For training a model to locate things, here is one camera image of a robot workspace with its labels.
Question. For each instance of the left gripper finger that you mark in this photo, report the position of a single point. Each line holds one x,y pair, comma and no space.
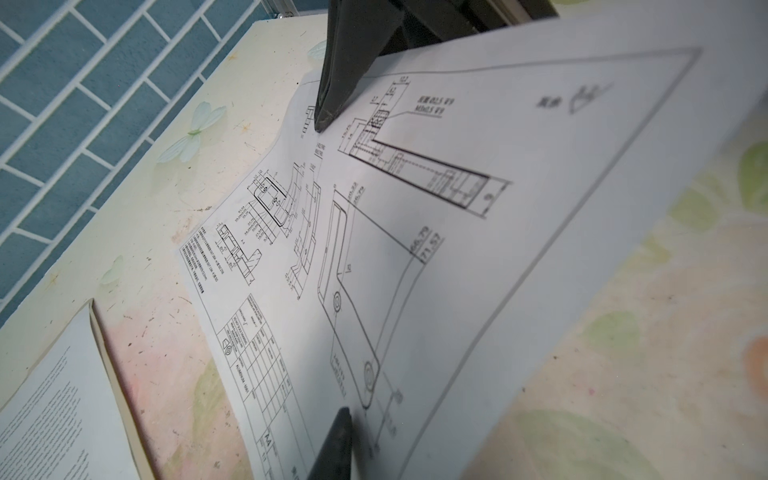
334,460

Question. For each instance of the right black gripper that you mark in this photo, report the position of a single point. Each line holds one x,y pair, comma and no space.
360,31

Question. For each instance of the diagram paper sheet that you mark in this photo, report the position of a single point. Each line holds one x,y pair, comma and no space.
415,261

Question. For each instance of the beige cardboard folder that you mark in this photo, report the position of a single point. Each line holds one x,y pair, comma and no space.
137,445

